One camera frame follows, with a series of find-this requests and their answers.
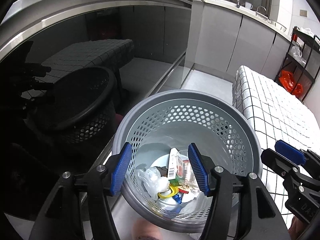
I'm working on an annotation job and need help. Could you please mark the crumpled white tissue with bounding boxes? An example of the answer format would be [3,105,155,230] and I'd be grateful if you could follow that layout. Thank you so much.
[156,192,212,218]

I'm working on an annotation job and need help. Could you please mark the grey kitchen cabinets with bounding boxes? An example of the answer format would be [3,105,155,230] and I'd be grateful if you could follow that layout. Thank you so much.
[185,0,291,81]

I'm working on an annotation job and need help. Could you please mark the grey perforated trash basket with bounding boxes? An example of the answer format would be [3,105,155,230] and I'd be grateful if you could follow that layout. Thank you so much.
[112,89,263,234]

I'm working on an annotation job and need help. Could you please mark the white mug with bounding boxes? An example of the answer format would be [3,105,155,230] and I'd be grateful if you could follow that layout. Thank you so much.
[245,2,253,10]

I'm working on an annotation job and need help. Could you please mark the black metal shelf rack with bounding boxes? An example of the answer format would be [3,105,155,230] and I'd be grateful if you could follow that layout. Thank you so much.
[274,26,319,102]

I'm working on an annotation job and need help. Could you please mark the white medicine box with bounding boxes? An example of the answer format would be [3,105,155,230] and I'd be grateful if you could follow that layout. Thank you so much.
[167,148,187,186]

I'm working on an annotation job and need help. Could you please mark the clear plastic bag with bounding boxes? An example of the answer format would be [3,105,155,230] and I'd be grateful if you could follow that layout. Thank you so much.
[136,167,170,200]

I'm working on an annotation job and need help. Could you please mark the person's hand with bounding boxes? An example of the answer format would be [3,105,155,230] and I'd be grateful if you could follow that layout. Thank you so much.
[288,216,310,240]

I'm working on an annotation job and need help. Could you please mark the white checkered tablecloth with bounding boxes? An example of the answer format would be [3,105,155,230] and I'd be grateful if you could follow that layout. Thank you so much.
[232,66,319,154]

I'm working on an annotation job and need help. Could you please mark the red plastic bag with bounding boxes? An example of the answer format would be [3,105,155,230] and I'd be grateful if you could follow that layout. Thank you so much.
[279,69,303,98]

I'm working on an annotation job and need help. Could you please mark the snack wrapper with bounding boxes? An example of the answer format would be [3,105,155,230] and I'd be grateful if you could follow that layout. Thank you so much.
[177,154,199,192]

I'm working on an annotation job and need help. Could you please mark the yellow plastic container lid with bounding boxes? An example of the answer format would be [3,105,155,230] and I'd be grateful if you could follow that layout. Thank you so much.
[157,185,179,199]

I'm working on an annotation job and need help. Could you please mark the black built-in oven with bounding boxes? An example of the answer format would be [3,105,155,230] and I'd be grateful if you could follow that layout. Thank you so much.
[1,0,191,220]

